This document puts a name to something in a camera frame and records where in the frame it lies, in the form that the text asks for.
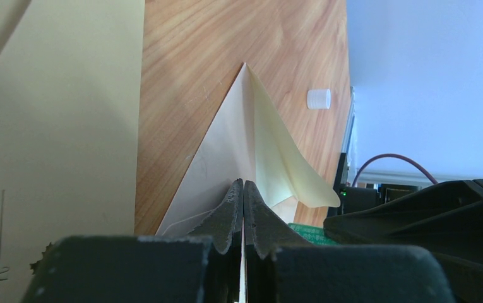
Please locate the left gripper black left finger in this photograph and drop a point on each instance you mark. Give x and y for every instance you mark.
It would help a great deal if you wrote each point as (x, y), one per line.
(201, 266)

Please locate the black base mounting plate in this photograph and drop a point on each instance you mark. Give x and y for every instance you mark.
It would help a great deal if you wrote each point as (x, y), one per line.
(353, 199)

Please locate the pink paper envelope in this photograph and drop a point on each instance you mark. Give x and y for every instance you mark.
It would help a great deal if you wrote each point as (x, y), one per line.
(246, 140)

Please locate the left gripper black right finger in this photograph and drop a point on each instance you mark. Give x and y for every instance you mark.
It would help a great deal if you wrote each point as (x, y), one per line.
(282, 266)

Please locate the tan kraft envelope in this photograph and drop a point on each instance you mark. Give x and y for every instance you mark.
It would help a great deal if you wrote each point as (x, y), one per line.
(70, 76)

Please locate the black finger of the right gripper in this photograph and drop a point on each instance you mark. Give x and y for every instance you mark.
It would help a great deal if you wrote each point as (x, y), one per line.
(446, 219)

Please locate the white green glue stick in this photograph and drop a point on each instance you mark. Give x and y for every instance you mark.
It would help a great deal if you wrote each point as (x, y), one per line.
(314, 235)

